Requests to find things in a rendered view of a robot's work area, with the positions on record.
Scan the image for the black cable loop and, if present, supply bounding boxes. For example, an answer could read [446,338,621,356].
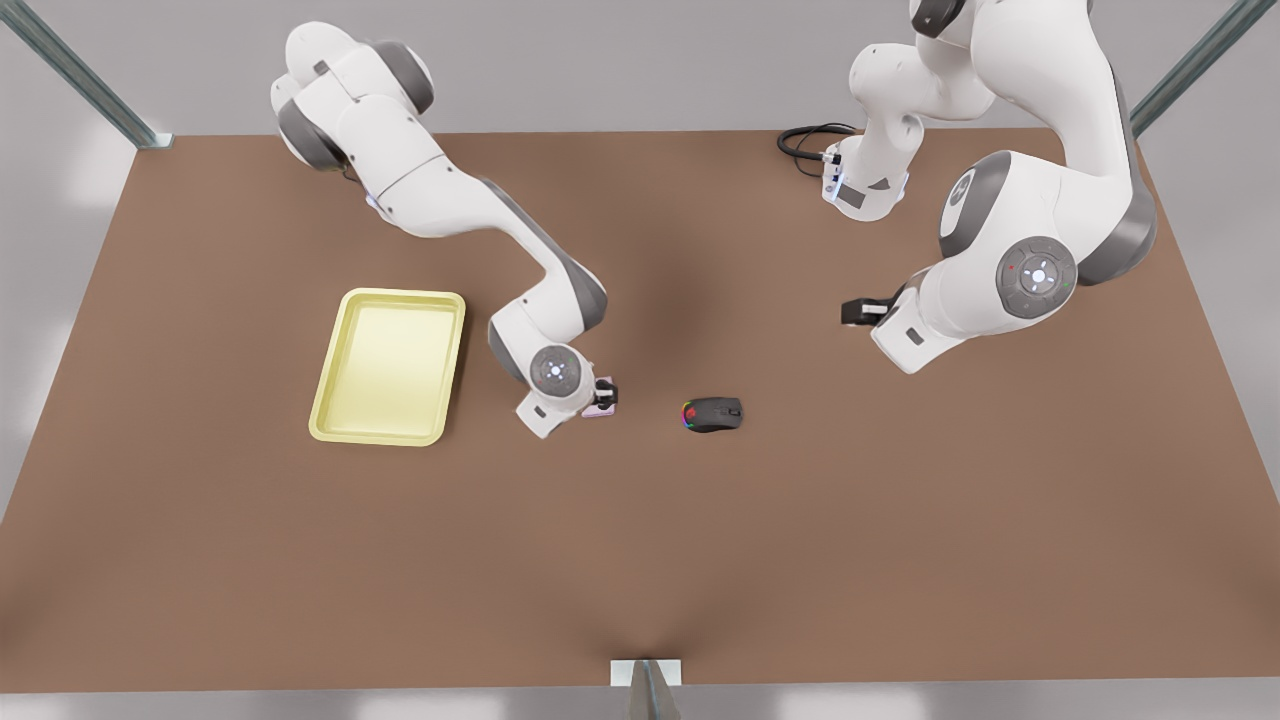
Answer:
[777,123,859,179]

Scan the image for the yellow rectangular tray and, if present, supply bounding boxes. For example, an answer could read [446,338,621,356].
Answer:
[308,288,468,447]

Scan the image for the silver frame post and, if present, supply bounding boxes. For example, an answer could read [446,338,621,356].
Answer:
[611,658,683,720]
[0,0,173,151]
[1130,0,1280,138]

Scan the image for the black computer mouse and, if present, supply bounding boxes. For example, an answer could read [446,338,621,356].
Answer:
[682,396,744,433]

